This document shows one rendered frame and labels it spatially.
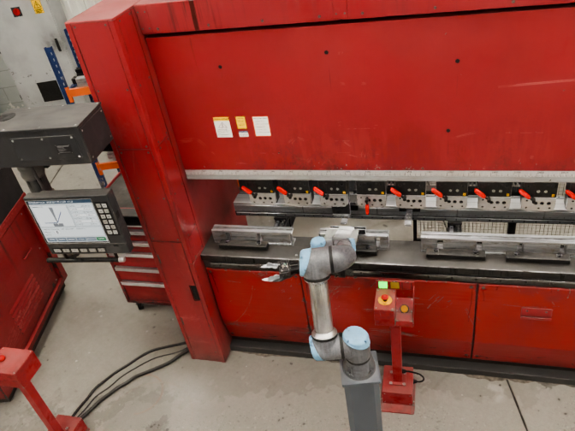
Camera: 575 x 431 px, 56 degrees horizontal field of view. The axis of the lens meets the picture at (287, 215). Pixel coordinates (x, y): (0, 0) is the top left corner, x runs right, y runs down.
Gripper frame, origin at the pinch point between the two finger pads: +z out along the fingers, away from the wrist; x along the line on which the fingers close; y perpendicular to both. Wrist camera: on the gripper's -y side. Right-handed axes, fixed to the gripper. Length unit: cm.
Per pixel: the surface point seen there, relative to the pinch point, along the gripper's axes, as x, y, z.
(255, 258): -18.8, -29.3, 7.3
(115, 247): -18, 20, 71
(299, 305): 5, -57, -14
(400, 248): -11, -23, -75
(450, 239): -8, -11, -100
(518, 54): -53, 79, -122
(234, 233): -37, -30, 19
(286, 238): -28.1, -27.9, -12.0
